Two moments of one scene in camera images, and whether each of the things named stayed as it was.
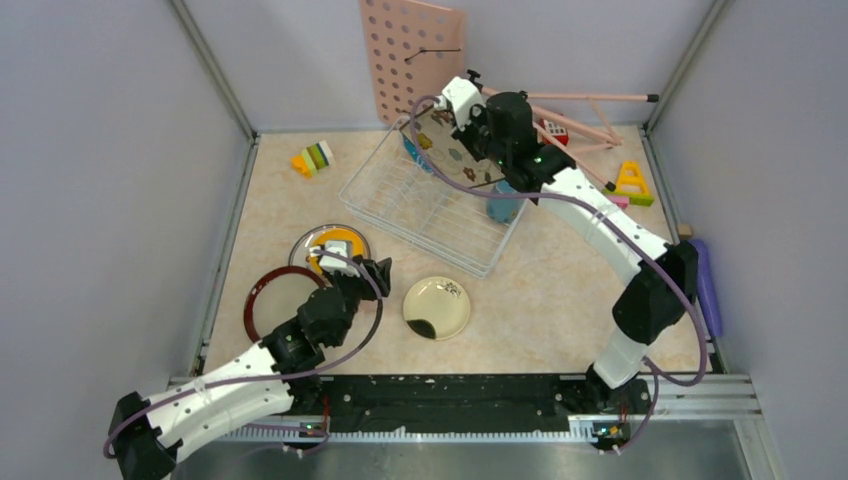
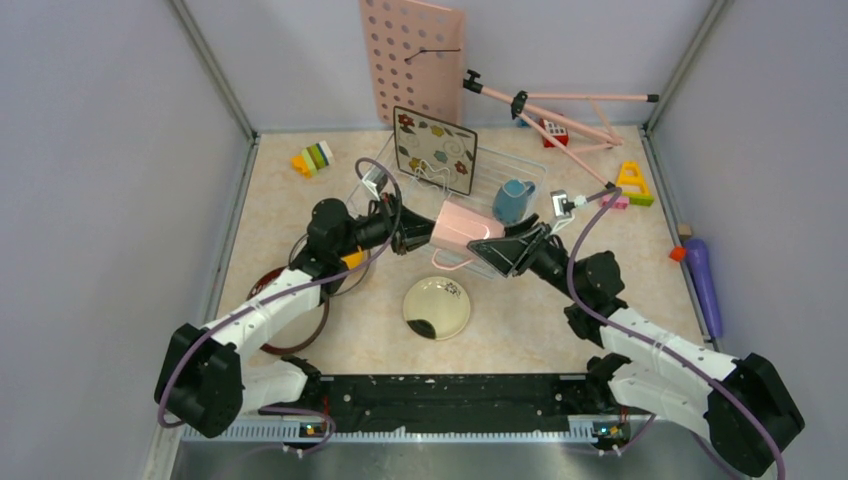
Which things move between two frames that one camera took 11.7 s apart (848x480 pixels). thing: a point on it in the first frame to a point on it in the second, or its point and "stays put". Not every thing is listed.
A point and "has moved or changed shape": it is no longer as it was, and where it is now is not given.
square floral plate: (456, 158) has moved or changed shape
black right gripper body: (475, 136) to (550, 261)
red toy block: (558, 132) stays put
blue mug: (504, 210) stays put
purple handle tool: (706, 288) stays put
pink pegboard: (413, 52) stays put
